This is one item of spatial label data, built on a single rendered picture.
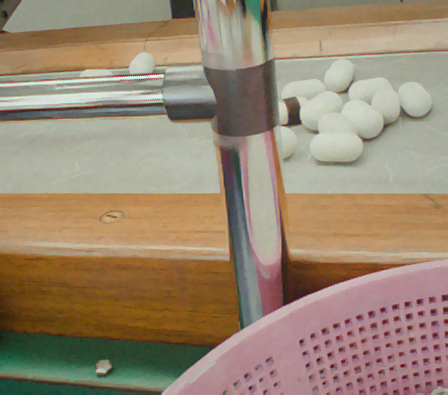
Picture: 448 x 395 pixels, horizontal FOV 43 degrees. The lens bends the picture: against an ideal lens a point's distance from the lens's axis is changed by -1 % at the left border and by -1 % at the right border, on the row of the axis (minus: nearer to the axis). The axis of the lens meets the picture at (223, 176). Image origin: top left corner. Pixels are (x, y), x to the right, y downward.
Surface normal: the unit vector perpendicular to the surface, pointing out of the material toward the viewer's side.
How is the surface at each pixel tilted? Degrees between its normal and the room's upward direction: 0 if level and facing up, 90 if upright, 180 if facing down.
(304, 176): 0
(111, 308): 90
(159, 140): 0
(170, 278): 90
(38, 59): 45
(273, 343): 75
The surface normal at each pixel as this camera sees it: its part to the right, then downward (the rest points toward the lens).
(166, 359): -0.12, -0.88
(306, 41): -0.24, -0.29
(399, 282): 0.14, 0.18
